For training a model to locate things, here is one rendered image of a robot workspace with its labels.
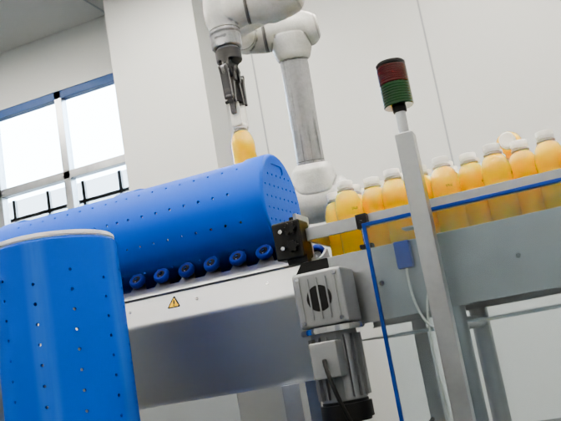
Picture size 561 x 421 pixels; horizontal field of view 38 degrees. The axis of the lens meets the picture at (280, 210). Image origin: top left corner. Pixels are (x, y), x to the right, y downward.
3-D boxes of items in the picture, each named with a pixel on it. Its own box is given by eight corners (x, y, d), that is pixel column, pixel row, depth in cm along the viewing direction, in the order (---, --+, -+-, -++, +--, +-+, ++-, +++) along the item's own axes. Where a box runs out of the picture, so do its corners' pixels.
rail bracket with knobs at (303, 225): (290, 269, 197) (284, 228, 199) (318, 263, 195) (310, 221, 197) (275, 266, 188) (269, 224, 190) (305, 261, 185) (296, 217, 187)
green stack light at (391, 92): (387, 114, 174) (383, 93, 175) (416, 106, 172) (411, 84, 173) (381, 107, 168) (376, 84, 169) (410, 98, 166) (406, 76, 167)
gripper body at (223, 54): (222, 58, 238) (227, 87, 237) (209, 49, 231) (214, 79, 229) (245, 50, 236) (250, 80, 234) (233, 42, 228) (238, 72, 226)
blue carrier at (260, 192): (53, 316, 256) (41, 228, 260) (310, 258, 227) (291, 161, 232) (-9, 318, 229) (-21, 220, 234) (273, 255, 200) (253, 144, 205)
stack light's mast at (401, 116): (393, 140, 173) (379, 71, 176) (422, 133, 171) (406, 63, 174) (386, 134, 167) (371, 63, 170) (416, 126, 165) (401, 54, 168)
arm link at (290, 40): (296, 226, 299) (355, 216, 297) (293, 227, 282) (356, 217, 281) (261, 21, 299) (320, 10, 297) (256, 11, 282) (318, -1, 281)
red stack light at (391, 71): (383, 92, 175) (380, 75, 176) (411, 84, 173) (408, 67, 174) (376, 84, 169) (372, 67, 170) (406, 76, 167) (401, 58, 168)
